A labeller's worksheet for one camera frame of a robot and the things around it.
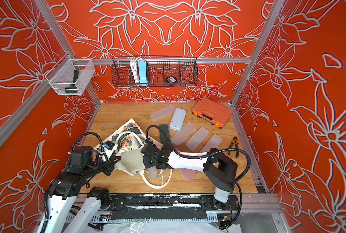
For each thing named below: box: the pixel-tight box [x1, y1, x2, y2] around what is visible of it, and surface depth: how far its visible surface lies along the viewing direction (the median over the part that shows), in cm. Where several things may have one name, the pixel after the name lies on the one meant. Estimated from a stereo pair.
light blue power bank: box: [138, 60, 148, 84], surface depth 92 cm
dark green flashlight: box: [64, 69, 79, 94], surface depth 82 cm
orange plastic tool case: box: [191, 97, 233, 129], surface depth 109 cm
